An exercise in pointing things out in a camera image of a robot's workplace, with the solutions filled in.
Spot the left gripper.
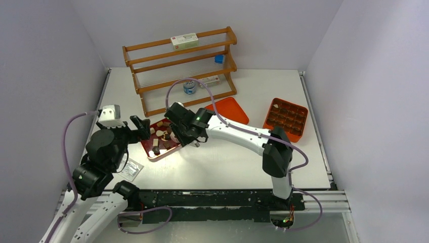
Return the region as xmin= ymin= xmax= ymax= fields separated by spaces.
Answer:
xmin=96 ymin=114 xmax=150 ymax=169

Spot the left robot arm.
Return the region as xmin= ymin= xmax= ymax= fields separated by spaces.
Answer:
xmin=41 ymin=111 xmax=150 ymax=242

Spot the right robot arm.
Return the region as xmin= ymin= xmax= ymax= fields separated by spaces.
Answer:
xmin=164 ymin=102 xmax=293 ymax=210

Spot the white heart chocolate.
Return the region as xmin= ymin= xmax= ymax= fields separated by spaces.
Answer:
xmin=155 ymin=130 xmax=164 ymax=137

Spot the dark round chocolate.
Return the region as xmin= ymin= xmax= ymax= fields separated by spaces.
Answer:
xmin=152 ymin=146 xmax=160 ymax=155

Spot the dark red tray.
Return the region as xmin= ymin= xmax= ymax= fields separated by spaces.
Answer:
xmin=141 ymin=118 xmax=182 ymax=161

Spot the blue lidded jar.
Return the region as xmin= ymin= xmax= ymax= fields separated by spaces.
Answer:
xmin=183 ymin=80 xmax=196 ymax=95

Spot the orange box lid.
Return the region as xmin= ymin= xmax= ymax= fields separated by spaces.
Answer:
xmin=215 ymin=97 xmax=249 ymax=125

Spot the clear plastic bag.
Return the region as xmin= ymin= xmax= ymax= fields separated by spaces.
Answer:
xmin=117 ymin=158 xmax=144 ymax=182

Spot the white red small box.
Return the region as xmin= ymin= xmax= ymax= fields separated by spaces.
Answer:
xmin=198 ymin=75 xmax=222 ymax=88

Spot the wooden three-tier shelf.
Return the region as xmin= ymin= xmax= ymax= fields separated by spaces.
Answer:
xmin=122 ymin=26 xmax=237 ymax=117

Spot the blue cube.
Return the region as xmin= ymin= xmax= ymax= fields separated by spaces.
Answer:
xmin=214 ymin=55 xmax=225 ymax=64

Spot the white green box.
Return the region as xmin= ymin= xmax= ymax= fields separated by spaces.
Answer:
xmin=170 ymin=33 xmax=199 ymax=51

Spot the orange compartment box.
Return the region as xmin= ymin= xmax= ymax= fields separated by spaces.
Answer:
xmin=263 ymin=98 xmax=309 ymax=143

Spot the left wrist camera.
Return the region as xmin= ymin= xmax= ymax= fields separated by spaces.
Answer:
xmin=98 ymin=104 xmax=125 ymax=129

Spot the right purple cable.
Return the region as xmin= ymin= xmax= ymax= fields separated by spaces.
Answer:
xmin=165 ymin=78 xmax=323 ymax=232

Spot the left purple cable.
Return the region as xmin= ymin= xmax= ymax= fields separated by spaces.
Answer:
xmin=41 ymin=111 xmax=100 ymax=243

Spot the black base frame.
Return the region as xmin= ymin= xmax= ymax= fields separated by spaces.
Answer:
xmin=114 ymin=180 xmax=306 ymax=225

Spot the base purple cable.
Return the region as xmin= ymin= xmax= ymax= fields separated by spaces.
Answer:
xmin=116 ymin=206 xmax=173 ymax=235

